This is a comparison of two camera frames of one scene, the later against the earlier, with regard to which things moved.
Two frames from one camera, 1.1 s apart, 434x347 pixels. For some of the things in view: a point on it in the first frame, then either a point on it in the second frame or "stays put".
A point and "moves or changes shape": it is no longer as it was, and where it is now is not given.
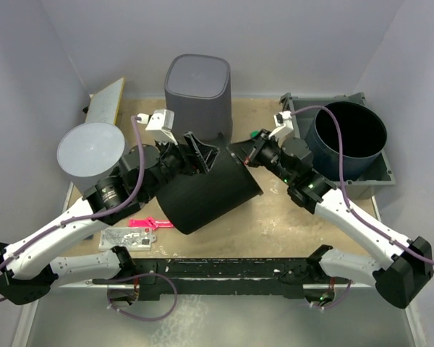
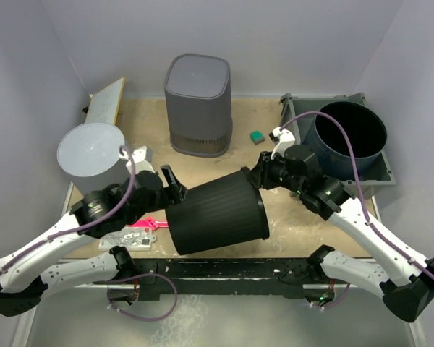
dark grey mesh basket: [197, 90] stays put
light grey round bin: [90, 152] stays put
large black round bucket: [193, 202] moves or changes shape
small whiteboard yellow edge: [103, 105] stays put
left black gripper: [184, 154] -> [168, 197]
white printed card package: [135, 238] stays put
